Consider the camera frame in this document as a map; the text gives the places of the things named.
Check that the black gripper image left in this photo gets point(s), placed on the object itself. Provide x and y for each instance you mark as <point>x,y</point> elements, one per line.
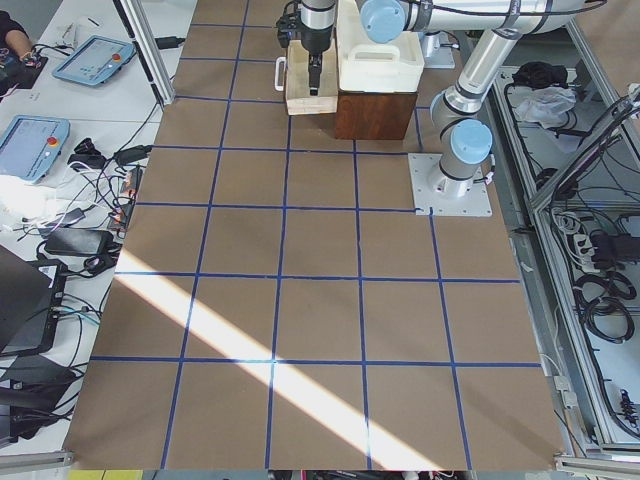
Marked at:
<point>316,43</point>

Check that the aluminium frame rail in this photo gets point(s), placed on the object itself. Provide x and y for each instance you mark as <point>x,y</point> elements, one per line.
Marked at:
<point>136,24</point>

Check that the black power adapter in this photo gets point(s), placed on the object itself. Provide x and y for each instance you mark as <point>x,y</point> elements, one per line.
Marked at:
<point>77,242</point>

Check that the crumpled white cloth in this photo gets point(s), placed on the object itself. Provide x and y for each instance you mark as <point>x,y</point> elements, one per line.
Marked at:
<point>548,107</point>

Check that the white plastic tray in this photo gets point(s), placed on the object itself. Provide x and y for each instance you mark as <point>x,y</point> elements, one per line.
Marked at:
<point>376,54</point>

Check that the blue teach pendant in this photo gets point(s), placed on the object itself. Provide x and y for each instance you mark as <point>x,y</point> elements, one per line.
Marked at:
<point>31,144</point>
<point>95,61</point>

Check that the black laptop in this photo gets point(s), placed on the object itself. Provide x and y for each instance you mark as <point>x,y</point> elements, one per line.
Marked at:
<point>31,293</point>

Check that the blue teach pendant lower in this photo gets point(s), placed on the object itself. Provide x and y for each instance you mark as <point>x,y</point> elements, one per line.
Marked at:
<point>31,144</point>

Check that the metal base plate image right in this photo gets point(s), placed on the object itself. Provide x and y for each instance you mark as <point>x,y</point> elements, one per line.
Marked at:
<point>435,194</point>

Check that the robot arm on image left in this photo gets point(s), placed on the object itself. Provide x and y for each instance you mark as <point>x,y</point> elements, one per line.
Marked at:
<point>312,21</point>

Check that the brown wooden cabinet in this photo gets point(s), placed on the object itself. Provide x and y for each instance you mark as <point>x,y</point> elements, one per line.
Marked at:
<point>373,116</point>

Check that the blue teach pendant upper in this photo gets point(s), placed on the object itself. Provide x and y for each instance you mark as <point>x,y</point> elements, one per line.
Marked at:
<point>95,61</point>

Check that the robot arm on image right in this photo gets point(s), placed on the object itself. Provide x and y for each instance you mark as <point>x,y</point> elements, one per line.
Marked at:
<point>466,142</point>

